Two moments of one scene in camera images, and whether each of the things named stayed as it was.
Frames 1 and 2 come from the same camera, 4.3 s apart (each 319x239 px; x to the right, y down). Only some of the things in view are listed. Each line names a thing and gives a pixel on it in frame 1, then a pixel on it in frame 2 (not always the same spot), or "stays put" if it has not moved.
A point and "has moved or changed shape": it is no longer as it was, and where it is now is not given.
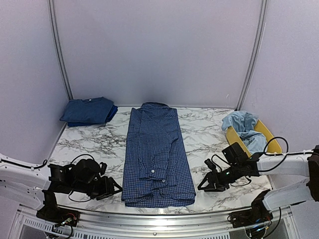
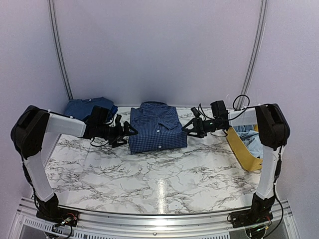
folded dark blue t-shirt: [92, 110] stays put
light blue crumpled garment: [243, 122] stays put
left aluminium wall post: [60, 50] stays put
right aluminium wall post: [251, 72] stays put
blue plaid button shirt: [157, 172] has moved or changed shape
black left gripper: [107, 188] to [119, 134]
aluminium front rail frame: [32, 225] stays put
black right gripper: [208, 188] to [201, 132]
